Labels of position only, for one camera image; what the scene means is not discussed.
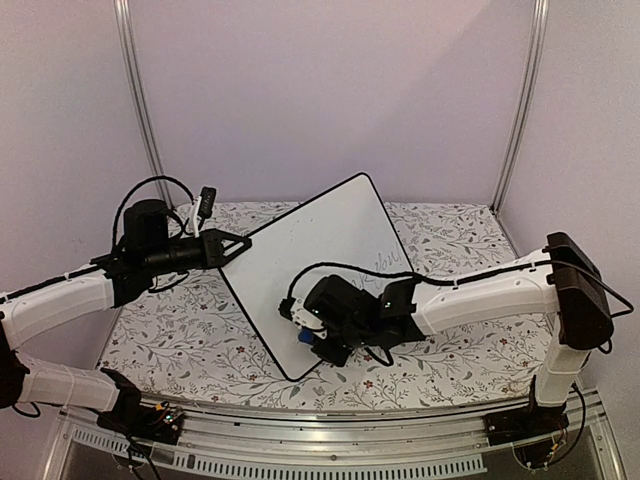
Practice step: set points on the right aluminium corner post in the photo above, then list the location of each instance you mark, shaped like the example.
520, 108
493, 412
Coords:
532, 64

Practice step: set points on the left aluminium corner post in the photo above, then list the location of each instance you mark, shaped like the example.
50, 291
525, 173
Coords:
132, 69

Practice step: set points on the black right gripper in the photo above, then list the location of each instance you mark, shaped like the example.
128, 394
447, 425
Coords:
331, 357

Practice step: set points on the white whiteboard black frame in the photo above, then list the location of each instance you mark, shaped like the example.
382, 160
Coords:
345, 230

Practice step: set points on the blue whiteboard eraser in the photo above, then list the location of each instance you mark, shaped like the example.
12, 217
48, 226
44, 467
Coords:
306, 336

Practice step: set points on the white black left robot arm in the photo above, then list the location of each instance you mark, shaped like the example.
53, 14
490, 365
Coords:
155, 242

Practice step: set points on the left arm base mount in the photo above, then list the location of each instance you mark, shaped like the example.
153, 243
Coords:
130, 417

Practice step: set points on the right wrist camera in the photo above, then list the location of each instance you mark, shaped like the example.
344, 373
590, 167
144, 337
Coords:
331, 304

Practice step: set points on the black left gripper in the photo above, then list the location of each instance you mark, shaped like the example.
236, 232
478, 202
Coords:
213, 251

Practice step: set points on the aluminium corner post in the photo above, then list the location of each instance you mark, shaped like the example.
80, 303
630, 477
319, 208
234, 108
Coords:
132, 69
532, 64

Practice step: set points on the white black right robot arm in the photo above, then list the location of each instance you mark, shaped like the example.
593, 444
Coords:
558, 279

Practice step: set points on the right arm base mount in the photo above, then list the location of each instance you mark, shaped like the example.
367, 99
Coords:
535, 433

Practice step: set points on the floral patterned table mat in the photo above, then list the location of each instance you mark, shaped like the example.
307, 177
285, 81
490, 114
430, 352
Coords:
193, 342

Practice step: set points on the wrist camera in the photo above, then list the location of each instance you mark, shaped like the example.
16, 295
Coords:
202, 209
331, 304

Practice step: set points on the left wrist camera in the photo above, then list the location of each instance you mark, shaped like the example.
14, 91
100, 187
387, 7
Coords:
202, 209

